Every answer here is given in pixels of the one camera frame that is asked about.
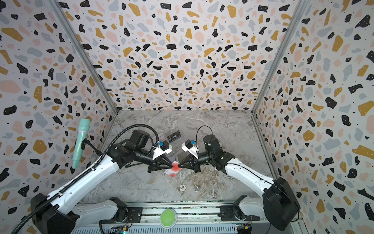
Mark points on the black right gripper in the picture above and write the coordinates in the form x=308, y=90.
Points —
x=195, y=165

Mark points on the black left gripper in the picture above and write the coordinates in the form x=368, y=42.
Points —
x=159, y=163

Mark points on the red circle credit card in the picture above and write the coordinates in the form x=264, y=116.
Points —
x=175, y=167

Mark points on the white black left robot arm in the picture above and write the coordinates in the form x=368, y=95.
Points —
x=60, y=213

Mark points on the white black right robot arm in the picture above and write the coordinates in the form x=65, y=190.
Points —
x=278, y=204

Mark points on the clear acrylic card box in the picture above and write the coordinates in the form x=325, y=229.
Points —
x=173, y=135

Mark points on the green push button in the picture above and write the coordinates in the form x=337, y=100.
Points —
x=168, y=218

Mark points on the mint green microphone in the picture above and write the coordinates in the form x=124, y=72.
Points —
x=83, y=128

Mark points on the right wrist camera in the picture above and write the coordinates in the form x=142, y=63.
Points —
x=191, y=147

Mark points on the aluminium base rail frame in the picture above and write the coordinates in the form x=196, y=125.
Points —
x=192, y=218

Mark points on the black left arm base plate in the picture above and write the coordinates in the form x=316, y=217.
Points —
x=129, y=215

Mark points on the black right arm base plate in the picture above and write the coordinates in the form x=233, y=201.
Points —
x=233, y=213

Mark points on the aluminium left corner post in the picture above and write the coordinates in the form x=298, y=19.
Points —
x=63, y=20

